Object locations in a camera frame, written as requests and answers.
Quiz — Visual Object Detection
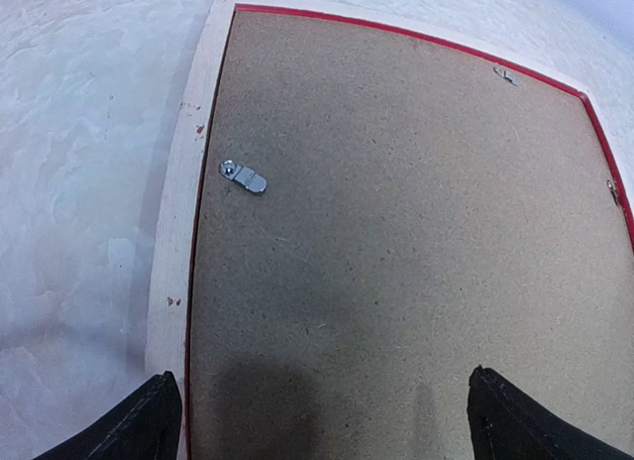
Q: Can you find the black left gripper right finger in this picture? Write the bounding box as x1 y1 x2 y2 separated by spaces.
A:
467 366 631 460

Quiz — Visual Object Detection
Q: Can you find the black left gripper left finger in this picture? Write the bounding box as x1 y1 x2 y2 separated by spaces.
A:
39 372 182 460

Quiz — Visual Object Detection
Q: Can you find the red wooden picture frame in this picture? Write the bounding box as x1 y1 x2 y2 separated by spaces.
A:
145 0 633 459

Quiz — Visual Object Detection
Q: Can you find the brown backing board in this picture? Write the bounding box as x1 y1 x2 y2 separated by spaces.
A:
189 12 633 459

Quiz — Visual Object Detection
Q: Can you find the silver turn clip right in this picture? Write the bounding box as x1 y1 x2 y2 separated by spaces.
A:
606 179 620 206

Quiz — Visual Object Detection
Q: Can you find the silver turn clip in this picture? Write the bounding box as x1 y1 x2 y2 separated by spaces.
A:
219 160 267 194
493 66 519 86
606 179 620 206

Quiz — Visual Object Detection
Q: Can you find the silver turn clip left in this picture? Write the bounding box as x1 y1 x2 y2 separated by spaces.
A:
219 160 267 194

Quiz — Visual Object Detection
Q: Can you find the silver turn clip top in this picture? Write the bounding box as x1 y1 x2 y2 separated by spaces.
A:
493 66 519 86

